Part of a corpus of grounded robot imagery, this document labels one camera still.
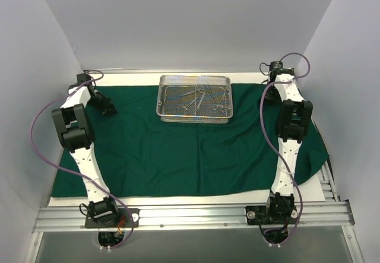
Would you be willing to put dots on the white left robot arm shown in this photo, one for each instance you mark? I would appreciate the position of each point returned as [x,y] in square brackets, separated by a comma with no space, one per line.
[76,135]

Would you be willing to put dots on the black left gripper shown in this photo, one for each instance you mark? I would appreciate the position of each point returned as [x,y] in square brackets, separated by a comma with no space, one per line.
[104,104]

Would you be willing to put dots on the back aluminium frame rail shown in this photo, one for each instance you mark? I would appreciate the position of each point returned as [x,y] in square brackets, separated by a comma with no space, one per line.
[175,71]

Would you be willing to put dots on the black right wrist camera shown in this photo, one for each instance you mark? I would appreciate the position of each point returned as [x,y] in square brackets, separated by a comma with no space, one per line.
[277,68]

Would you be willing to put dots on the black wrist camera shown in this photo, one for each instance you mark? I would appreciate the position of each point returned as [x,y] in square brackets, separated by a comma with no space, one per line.
[277,68]
[83,78]

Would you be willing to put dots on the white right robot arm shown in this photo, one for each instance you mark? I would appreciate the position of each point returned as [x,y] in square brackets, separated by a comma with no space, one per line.
[291,127]

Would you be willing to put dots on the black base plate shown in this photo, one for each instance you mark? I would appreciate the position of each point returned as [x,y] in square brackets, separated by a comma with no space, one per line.
[259,214]
[123,219]

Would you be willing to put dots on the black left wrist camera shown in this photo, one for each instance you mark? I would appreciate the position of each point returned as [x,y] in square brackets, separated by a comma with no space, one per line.
[83,78]

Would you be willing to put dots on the front aluminium frame rail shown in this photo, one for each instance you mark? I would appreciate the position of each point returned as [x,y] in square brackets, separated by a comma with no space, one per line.
[194,217]

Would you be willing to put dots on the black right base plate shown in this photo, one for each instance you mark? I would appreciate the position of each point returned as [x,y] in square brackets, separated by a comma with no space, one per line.
[259,214]

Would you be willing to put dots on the silver wire mesh tray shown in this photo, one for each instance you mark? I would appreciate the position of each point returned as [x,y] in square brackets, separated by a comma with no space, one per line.
[172,86]

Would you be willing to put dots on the steel forceps left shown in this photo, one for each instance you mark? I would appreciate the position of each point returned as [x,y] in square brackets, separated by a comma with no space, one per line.
[190,101]

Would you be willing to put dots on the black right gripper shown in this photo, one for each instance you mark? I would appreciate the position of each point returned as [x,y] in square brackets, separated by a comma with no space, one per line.
[272,95]

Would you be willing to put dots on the steel scalpel handle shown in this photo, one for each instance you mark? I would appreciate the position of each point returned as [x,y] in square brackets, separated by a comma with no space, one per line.
[199,96]

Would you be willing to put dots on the green surgical cloth kit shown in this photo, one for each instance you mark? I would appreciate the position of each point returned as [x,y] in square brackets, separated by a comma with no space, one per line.
[141,156]

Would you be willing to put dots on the steel scissors right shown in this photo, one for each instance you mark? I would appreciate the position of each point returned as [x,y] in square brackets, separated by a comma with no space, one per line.
[218,95]

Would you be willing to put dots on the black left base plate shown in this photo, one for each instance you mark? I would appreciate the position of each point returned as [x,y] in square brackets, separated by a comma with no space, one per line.
[123,219]

